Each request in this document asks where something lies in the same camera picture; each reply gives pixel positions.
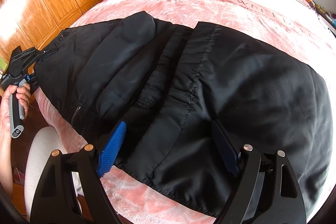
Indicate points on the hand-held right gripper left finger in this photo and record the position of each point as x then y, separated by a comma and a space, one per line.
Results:
113, 148

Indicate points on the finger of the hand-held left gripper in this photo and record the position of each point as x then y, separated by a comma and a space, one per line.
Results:
47, 54
32, 79

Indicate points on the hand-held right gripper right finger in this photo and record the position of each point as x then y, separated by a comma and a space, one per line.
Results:
225, 146

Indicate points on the black padded pants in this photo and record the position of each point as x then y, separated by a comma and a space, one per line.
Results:
236, 87

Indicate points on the person's left forearm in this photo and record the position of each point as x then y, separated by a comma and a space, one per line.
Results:
4, 163

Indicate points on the person's leg in knit pants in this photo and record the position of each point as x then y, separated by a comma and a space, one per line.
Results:
47, 145

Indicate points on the person's left hand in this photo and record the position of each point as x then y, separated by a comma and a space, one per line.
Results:
23, 98

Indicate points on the pink printed blanket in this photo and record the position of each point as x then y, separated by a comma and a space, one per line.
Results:
210, 7

